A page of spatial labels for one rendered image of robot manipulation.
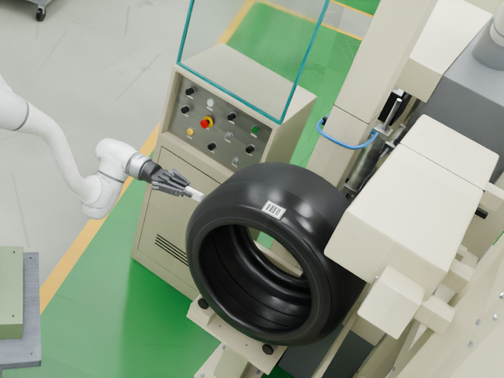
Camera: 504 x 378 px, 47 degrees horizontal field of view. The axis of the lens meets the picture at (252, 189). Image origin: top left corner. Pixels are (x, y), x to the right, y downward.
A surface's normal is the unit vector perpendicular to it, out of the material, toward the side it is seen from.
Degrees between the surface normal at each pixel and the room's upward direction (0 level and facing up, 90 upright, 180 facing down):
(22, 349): 0
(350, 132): 90
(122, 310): 0
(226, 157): 90
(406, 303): 72
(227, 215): 82
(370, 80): 90
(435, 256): 0
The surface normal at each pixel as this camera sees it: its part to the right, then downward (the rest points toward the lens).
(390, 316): -0.39, 0.20
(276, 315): -0.03, -0.87
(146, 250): -0.50, 0.44
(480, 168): 0.28, -0.73
